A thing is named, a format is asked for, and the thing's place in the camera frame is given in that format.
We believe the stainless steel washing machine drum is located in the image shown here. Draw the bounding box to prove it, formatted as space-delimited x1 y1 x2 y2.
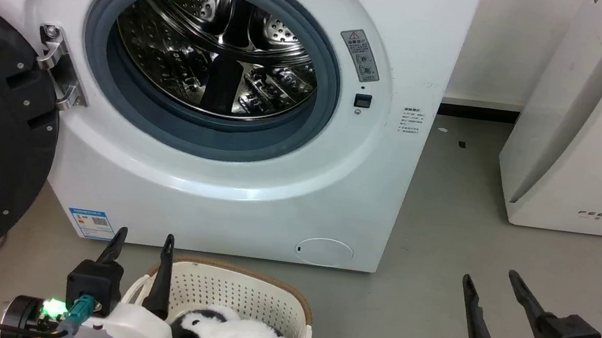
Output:
103 0 329 131

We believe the white plastic laundry basket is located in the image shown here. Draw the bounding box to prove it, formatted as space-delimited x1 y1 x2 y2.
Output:
115 247 321 338

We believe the grey warning sticker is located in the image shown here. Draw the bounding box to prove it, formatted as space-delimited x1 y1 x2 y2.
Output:
334 27 387 86

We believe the grey rubber door gasket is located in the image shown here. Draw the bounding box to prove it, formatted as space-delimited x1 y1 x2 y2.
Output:
70 0 353 176

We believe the silver metal door hinge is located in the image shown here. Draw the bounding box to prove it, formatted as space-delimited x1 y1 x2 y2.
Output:
29 22 98 114

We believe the round white filter cover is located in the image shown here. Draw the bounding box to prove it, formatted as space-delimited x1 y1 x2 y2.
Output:
293 234 356 271

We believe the white Feelbird appliance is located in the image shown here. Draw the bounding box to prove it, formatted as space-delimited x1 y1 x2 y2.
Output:
490 0 602 237

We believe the blue energy label sticker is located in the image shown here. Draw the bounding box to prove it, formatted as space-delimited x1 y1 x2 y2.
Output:
65 206 119 243

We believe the white front-load washing machine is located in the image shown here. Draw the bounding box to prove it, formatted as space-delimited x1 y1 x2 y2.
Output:
0 0 484 286

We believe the black baseboard strip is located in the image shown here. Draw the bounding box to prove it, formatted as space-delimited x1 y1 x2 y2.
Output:
437 100 521 127

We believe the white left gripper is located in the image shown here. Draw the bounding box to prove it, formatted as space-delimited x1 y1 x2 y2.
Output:
0 212 192 338

